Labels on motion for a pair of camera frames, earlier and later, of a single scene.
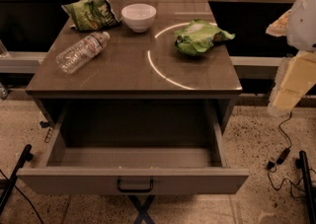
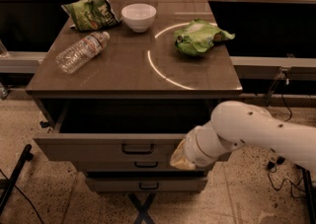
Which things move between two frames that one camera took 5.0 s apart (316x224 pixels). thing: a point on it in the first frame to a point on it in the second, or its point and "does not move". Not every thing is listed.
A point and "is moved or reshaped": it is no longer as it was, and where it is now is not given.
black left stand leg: (27, 156) does not move
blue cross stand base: (142, 209) does not move
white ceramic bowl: (138, 16) does not move
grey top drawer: (136, 147) is moved or reshaped
